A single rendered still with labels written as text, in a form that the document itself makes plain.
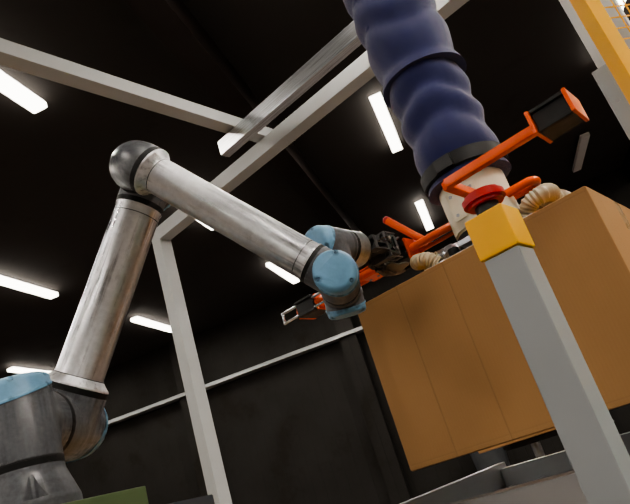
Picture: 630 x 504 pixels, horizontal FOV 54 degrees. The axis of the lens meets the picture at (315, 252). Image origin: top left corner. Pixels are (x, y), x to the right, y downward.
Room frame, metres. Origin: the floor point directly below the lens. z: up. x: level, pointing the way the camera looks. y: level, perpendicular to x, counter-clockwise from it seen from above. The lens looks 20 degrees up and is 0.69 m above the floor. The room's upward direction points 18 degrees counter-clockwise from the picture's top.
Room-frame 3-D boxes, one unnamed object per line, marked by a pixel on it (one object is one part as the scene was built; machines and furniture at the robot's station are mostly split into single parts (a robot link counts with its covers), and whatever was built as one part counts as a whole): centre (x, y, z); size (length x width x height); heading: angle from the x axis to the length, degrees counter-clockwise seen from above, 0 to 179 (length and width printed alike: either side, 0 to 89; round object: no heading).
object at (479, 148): (1.44, -0.43, 1.31); 0.23 x 0.23 x 0.04
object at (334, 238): (1.35, -0.04, 1.19); 0.12 x 0.09 x 0.10; 143
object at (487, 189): (0.92, -0.28, 1.02); 0.07 x 0.07 x 0.04
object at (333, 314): (1.34, -0.03, 1.08); 0.12 x 0.09 x 0.12; 179
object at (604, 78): (1.95, -1.26, 1.62); 0.20 x 0.05 x 0.30; 53
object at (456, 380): (1.46, -0.41, 0.87); 0.60 x 0.40 x 0.40; 54
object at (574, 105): (1.06, -0.52, 1.20); 0.09 x 0.08 x 0.05; 144
